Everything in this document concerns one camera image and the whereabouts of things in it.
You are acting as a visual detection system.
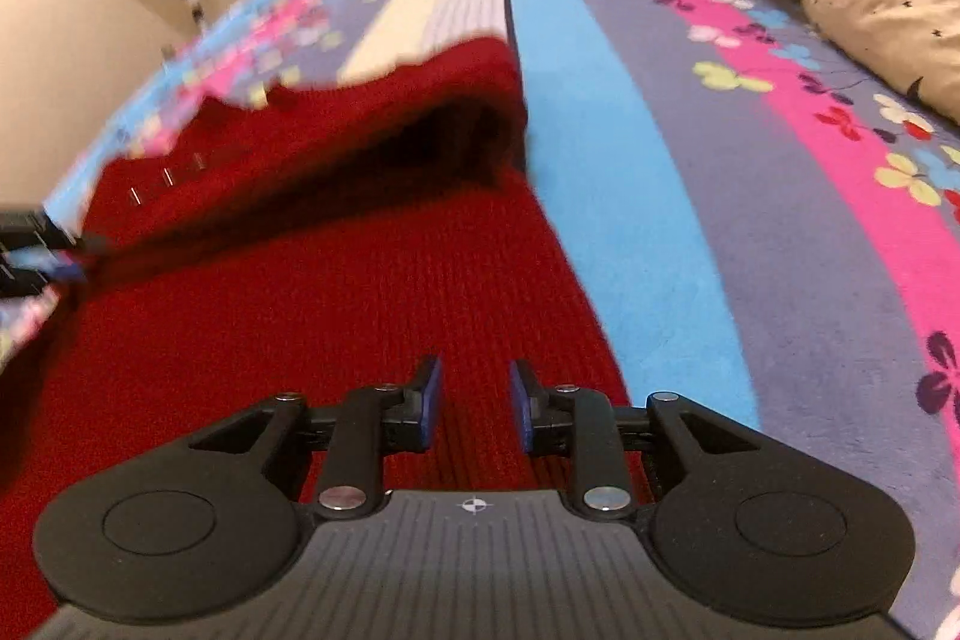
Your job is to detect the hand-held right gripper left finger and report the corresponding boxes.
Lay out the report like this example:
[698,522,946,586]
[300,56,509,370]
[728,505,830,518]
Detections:
[187,355,445,517]

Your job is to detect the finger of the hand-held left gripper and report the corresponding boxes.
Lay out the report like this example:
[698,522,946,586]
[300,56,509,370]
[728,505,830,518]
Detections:
[0,254,85,300]
[0,206,76,251]

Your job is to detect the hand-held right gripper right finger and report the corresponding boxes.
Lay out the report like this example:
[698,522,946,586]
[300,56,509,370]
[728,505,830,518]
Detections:
[510,359,758,517]

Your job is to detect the red knit sweater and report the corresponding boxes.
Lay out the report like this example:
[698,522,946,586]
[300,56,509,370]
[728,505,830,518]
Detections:
[0,34,653,640]

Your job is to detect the floral striped bed blanket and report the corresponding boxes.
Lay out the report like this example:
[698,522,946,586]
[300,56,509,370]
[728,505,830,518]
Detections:
[0,0,960,640]

